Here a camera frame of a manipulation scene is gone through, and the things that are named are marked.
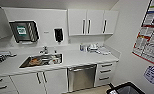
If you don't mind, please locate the large wall poster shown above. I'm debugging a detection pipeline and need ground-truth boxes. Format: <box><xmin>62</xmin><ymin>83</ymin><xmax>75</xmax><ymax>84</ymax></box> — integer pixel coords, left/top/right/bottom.
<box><xmin>131</xmin><ymin>0</ymin><xmax>154</xmax><ymax>68</ymax></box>

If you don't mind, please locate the three-door white wall cabinet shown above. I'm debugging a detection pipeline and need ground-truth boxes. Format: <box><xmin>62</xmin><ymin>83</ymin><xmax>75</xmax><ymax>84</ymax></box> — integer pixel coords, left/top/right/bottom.
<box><xmin>67</xmin><ymin>7</ymin><xmax>120</xmax><ymax>37</ymax></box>

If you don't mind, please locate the steel sink basin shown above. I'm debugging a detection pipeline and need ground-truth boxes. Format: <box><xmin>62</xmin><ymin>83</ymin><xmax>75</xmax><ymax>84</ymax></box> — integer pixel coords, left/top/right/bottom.
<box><xmin>18</xmin><ymin>53</ymin><xmax>64</xmax><ymax>69</ymax></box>

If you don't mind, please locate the chrome faucet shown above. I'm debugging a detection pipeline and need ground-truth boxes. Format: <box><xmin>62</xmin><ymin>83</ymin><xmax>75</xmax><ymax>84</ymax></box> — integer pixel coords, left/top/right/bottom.
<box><xmin>39</xmin><ymin>45</ymin><xmax>50</xmax><ymax>56</ymax></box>

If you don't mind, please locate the wide white drawer unit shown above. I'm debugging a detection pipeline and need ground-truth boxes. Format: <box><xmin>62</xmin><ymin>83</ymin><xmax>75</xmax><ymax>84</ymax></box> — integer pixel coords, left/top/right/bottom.
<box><xmin>0</xmin><ymin>75</ymin><xmax>19</xmax><ymax>94</ymax></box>

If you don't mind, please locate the black soap dispenser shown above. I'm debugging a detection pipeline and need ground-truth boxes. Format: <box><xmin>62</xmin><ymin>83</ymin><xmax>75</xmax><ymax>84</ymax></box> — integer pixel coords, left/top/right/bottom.
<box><xmin>53</xmin><ymin>27</ymin><xmax>65</xmax><ymax>44</ymax></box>

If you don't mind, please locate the black lid waste bin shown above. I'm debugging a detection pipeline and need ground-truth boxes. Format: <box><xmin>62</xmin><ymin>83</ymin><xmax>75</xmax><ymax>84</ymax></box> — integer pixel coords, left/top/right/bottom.
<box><xmin>105</xmin><ymin>81</ymin><xmax>148</xmax><ymax>94</ymax></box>

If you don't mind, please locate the grey paper towel dispenser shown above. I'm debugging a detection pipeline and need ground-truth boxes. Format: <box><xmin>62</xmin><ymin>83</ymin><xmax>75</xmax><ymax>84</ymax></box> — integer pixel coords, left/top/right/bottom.
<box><xmin>8</xmin><ymin>20</ymin><xmax>40</xmax><ymax>45</ymax></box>

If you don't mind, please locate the stack of white bowls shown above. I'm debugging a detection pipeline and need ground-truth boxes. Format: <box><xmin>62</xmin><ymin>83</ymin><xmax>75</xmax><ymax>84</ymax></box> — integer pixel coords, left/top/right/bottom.
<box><xmin>87</xmin><ymin>43</ymin><xmax>101</xmax><ymax>53</ymax></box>

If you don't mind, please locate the narrow white drawer unit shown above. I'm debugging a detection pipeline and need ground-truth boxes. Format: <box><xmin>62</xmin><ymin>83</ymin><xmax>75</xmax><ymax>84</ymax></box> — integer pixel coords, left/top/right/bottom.
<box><xmin>95</xmin><ymin>60</ymin><xmax>118</xmax><ymax>88</ymax></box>

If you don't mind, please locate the orange item in sink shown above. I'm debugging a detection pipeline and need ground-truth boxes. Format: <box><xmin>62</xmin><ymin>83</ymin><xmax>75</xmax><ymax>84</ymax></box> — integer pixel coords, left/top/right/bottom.
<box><xmin>28</xmin><ymin>56</ymin><xmax>43</xmax><ymax>66</ymax></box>

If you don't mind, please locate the stainless steel dishwasher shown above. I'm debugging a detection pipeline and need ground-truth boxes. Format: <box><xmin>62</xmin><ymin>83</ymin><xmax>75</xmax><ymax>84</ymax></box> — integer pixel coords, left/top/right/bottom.
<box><xmin>66</xmin><ymin>63</ymin><xmax>98</xmax><ymax>93</ymax></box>

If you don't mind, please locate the white dish cloth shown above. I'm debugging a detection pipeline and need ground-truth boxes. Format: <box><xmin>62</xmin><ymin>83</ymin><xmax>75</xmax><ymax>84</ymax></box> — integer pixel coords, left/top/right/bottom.
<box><xmin>97</xmin><ymin>46</ymin><xmax>113</xmax><ymax>56</ymax></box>

